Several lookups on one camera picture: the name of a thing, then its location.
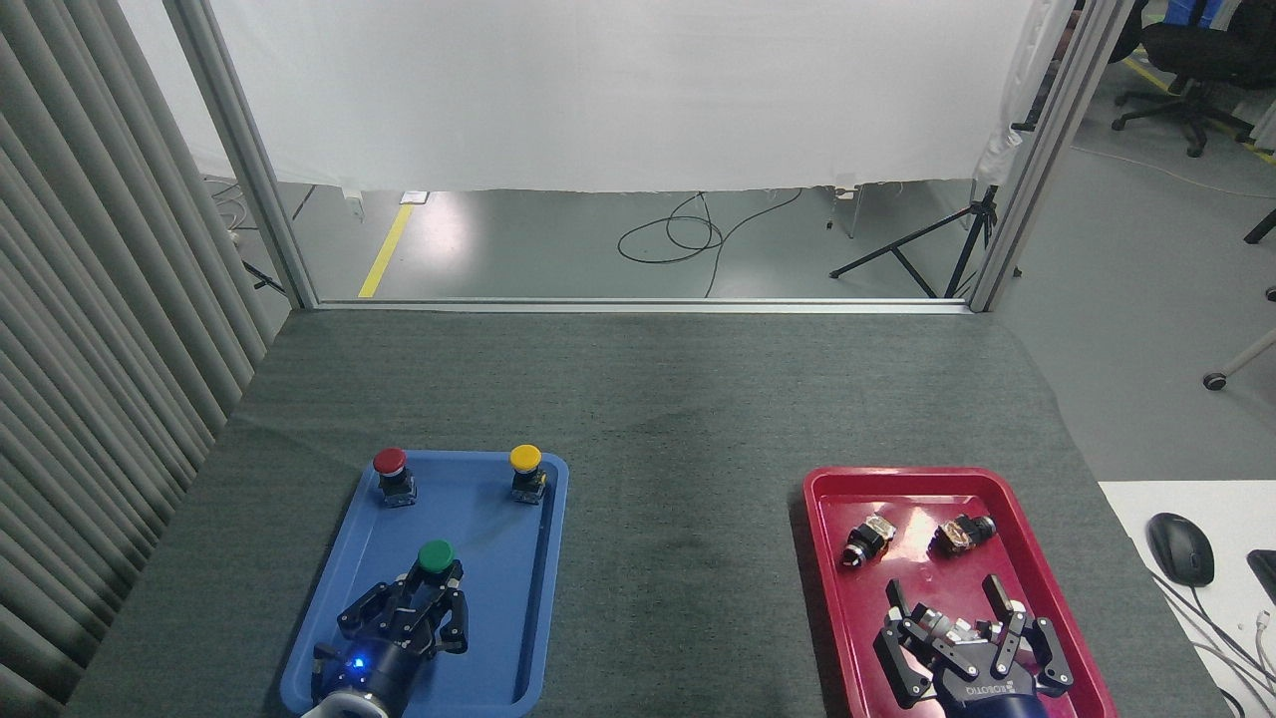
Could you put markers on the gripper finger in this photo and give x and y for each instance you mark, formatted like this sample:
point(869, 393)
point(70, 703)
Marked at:
point(451, 618)
point(384, 608)
point(1012, 633)
point(902, 663)

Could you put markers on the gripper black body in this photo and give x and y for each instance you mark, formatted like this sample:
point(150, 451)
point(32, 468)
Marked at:
point(987, 698)
point(374, 663)

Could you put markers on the green push button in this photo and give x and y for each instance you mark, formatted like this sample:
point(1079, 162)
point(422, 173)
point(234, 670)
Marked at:
point(436, 555)

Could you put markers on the red push button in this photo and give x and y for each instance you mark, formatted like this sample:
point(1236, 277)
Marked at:
point(390, 461)

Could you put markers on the yellow push button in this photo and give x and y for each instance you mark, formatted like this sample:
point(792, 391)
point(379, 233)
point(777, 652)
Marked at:
point(525, 458)

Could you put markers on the blue plastic tray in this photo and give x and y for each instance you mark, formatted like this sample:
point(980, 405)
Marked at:
point(498, 618)

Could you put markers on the red plastic tray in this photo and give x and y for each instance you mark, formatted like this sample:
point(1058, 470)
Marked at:
point(897, 573)

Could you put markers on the black computer mouse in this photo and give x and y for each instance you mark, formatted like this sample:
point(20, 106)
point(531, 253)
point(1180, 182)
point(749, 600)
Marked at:
point(1179, 548)

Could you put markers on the white desk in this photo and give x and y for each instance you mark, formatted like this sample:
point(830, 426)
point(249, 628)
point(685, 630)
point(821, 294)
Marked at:
point(1226, 499)

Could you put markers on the black keyboard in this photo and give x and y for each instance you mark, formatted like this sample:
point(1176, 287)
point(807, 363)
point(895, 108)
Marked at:
point(1264, 573)

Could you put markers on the dark grey table cloth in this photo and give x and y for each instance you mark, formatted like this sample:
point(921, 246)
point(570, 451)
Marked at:
point(678, 419)

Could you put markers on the yellow floor tape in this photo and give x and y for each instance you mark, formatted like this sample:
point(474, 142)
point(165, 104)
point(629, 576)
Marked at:
point(385, 251)

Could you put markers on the white chair leg with castor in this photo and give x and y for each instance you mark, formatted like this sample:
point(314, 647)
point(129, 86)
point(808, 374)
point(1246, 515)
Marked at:
point(1246, 361)

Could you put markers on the grey pleated curtain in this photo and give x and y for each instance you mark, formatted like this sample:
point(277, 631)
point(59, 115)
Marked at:
point(90, 349)

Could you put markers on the black tripod stand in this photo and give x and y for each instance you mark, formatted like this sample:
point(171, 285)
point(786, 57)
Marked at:
point(927, 244)

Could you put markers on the white backdrop sheet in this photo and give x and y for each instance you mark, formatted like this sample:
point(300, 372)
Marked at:
point(598, 90)

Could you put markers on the black office chair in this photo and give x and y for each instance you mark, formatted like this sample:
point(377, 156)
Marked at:
point(1201, 50)

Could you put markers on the black brass-bodied switch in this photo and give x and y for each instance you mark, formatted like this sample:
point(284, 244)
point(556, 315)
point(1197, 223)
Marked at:
point(962, 535)

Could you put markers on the black knob selector switch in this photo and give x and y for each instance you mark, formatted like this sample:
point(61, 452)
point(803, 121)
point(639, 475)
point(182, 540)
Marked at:
point(865, 543)

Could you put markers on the silver frame rail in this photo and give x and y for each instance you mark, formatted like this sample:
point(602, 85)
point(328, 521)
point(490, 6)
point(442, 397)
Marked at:
point(638, 304)

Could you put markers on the silver frame post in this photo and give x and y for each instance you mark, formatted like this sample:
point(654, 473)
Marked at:
point(1052, 150)
point(239, 150)

